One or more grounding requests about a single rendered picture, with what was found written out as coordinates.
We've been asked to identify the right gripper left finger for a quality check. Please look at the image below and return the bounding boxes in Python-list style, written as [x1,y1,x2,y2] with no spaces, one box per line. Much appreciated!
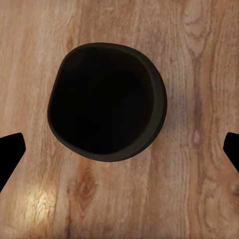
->
[0,132,26,192]

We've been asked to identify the cauldron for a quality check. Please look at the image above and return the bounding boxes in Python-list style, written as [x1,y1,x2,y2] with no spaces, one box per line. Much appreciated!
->
[47,42,167,162]

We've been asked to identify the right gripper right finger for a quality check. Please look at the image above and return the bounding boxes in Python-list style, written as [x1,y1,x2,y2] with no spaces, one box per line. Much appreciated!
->
[223,132,239,173]

